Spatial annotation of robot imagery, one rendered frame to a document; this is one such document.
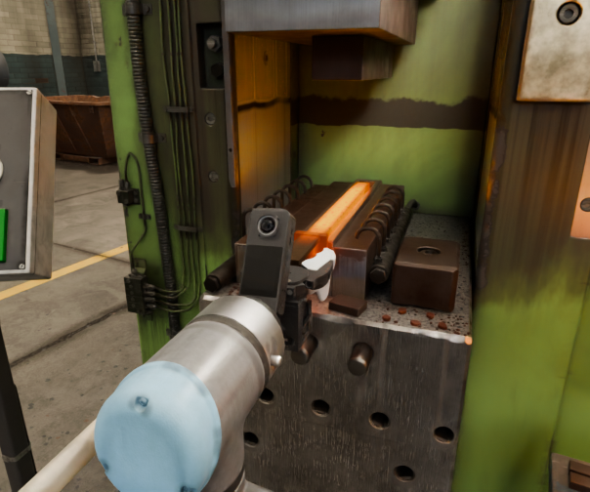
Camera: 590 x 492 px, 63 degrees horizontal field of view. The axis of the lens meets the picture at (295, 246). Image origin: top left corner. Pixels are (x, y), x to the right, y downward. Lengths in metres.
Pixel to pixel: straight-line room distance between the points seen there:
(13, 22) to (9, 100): 8.89
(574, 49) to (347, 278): 0.41
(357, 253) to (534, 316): 0.32
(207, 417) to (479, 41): 0.92
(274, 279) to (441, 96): 0.70
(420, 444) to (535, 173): 0.41
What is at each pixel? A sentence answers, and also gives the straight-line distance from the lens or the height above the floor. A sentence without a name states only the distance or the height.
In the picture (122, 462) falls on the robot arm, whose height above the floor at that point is 0.97.
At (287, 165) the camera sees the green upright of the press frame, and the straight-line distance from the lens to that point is 1.11.
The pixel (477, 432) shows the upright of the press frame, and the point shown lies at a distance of 0.97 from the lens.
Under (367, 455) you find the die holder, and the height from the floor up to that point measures 0.70.
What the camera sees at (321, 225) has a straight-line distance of 0.72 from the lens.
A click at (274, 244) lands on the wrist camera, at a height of 1.05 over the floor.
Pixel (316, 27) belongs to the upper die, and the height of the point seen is 1.27.
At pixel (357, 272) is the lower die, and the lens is 0.68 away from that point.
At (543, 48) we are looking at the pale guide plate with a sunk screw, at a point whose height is 1.25.
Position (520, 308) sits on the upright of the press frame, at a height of 0.87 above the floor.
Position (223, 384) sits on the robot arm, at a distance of 0.37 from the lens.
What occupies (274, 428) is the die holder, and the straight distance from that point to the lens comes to 0.79.
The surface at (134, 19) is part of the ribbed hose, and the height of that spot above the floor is 1.30.
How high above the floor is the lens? 1.22
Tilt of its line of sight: 20 degrees down
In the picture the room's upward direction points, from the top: straight up
